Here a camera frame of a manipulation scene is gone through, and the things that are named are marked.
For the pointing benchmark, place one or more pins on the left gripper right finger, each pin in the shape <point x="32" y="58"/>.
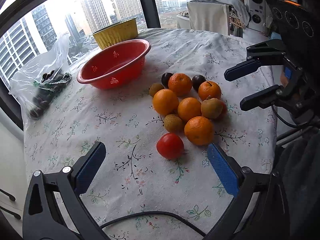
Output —
<point x="258" y="209"/>

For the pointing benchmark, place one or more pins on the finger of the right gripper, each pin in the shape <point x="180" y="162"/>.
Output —
<point x="242" y="69"/>
<point x="263" y="99"/>

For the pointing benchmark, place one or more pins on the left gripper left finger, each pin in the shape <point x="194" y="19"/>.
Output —
<point x="53" y="208"/>

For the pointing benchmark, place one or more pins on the mandarin with stem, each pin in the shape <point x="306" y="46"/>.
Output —
<point x="209" y="89"/>

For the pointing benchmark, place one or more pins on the dark plum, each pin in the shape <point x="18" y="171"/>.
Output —
<point x="165" y="79"/>
<point x="197" y="80"/>

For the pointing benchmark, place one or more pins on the green-brown small fruit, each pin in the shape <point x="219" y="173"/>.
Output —
<point x="211" y="108"/>

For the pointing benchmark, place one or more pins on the bumpy mandarin orange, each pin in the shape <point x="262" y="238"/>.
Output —
<point x="180" y="84"/>

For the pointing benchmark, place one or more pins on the small mandarin orange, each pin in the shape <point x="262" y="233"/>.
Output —
<point x="189" y="108"/>

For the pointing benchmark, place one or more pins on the large smooth orange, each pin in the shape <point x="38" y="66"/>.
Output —
<point x="165" y="101"/>

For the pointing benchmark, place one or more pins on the red tomato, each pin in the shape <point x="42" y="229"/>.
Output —
<point x="224" y="110"/>
<point x="170" y="146"/>

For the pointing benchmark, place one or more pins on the brown longan fruit back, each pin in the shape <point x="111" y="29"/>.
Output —
<point x="154" y="88"/>

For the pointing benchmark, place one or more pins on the clothes drying rack with laundry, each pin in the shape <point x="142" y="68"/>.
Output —
<point x="227" y="17"/>

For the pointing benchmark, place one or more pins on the floral white tablecloth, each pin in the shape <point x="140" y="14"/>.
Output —
<point x="134" y="177"/>

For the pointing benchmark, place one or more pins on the yellow foil container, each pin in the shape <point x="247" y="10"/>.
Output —
<point x="116" y="33"/>

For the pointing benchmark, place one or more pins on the red plastic colander bowl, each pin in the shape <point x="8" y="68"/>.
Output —
<point x="116" y="65"/>

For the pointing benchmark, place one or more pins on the clear plastic bag of fruit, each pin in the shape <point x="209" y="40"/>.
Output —
<point x="42" y="79"/>

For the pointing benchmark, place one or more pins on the black cabinet handle right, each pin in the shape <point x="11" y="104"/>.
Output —
<point x="17" y="216"/>

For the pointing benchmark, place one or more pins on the black cabinet handle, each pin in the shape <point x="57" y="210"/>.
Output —
<point x="17" y="216"/>
<point x="11" y="197"/>

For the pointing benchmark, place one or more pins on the black cabinet handle left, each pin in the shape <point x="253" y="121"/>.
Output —
<point x="11" y="197"/>

